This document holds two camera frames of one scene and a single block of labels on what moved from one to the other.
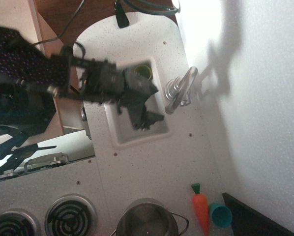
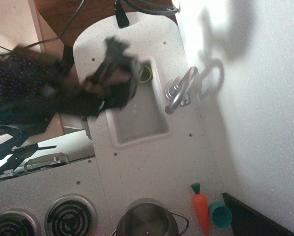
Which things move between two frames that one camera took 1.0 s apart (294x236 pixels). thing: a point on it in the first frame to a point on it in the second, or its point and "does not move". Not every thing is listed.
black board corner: x=245 y=222 does not move
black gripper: x=102 y=82 to x=113 y=86
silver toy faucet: x=178 y=89 does not move
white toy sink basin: x=125 y=133 does not move
